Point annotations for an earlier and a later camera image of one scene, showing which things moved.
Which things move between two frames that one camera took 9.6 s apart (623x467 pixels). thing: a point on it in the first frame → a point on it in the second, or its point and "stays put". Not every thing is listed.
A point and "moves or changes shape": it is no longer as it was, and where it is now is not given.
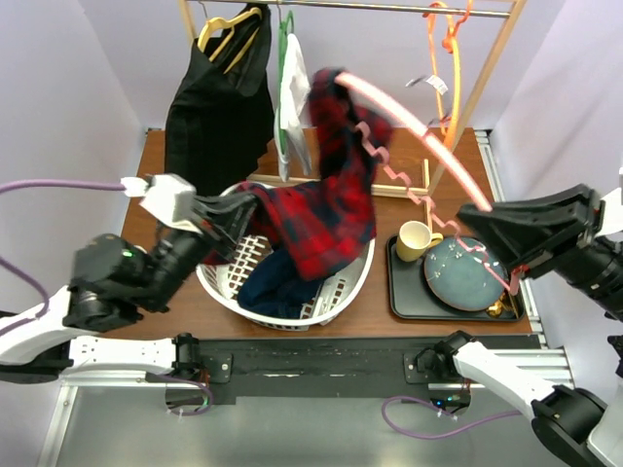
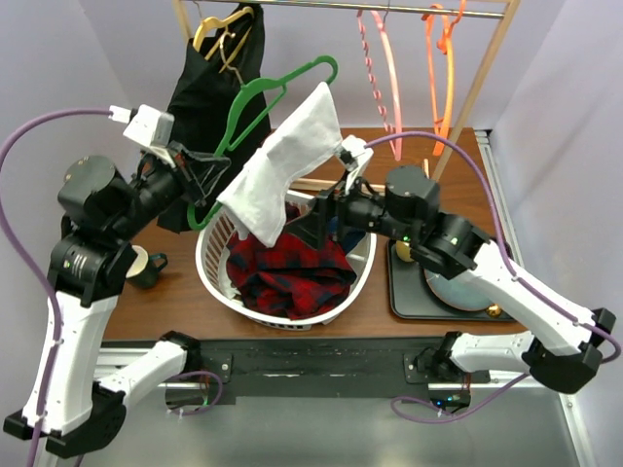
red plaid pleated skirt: x=327 y=220 → x=294 y=279
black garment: x=220 y=118 stays put
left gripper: x=229 y=227 → x=198 y=164
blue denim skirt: x=275 y=288 → x=350 y=235
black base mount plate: x=256 y=370 stays put
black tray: x=412 y=301 stays put
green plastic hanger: x=281 y=28 → x=195 y=225
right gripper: x=520 y=230 → x=310 y=227
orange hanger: x=450 y=45 moves or changes shape
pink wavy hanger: x=425 y=130 → x=396 y=143
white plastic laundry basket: x=220 y=279 stays put
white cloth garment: x=288 y=125 → x=309 y=134
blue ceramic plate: x=459 y=279 stays put
